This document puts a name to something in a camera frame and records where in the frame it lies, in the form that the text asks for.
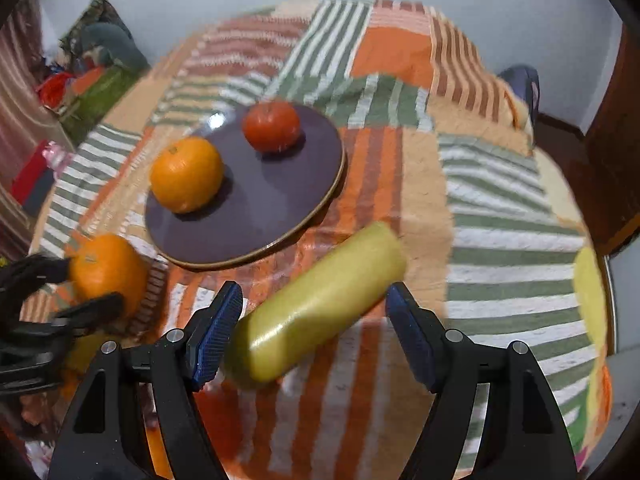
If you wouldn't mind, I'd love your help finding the red plastic bag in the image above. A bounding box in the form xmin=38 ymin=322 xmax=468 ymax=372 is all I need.
xmin=36 ymin=72 xmax=76 ymax=108

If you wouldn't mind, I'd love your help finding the green and orange cushion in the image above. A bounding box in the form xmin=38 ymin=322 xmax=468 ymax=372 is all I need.
xmin=59 ymin=64 xmax=142 ymax=146

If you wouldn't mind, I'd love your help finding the yellow-green cylindrical bottle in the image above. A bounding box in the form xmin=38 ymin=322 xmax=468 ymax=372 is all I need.
xmin=222 ymin=221 xmax=407 ymax=383

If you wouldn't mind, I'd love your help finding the red box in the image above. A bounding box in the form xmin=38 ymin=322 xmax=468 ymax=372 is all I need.
xmin=10 ymin=154 xmax=53 ymax=206

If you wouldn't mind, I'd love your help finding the brown striped curtain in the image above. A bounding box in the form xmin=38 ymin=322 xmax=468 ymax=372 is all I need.
xmin=0 ymin=0 xmax=76 ymax=261

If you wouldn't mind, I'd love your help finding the striped patchwork blanket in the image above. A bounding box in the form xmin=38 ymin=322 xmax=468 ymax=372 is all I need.
xmin=20 ymin=0 xmax=613 ymax=480

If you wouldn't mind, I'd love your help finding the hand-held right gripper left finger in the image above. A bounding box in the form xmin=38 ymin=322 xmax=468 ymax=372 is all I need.
xmin=47 ymin=281 xmax=244 ymax=480

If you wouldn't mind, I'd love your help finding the orange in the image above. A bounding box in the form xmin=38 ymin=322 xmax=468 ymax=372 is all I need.
xmin=150 ymin=136 xmax=224 ymax=214
xmin=69 ymin=234 xmax=150 ymax=318

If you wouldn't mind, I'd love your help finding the red tomato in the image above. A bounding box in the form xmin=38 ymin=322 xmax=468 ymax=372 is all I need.
xmin=242 ymin=101 xmax=303 ymax=152

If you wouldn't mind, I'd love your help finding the brown wooden door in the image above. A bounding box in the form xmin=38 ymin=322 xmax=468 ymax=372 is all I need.
xmin=565 ymin=20 xmax=640 ymax=261

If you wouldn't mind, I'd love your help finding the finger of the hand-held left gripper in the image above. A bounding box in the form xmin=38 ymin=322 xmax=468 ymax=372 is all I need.
xmin=50 ymin=292 xmax=126 ymax=337
xmin=0 ymin=254 xmax=72 ymax=306

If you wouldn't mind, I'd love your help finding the round purple plate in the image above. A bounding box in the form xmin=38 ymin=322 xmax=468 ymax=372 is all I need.
xmin=144 ymin=102 xmax=347 ymax=268

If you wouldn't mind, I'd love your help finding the pink plastic bottle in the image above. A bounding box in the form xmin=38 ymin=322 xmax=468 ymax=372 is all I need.
xmin=44 ymin=141 xmax=76 ymax=176

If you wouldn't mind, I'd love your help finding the pile of clothes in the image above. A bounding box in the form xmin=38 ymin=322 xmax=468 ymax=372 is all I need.
xmin=57 ymin=0 xmax=151 ymax=70

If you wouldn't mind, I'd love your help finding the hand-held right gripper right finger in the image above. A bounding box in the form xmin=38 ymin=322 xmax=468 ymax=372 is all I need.
xmin=385 ymin=281 xmax=576 ymax=480

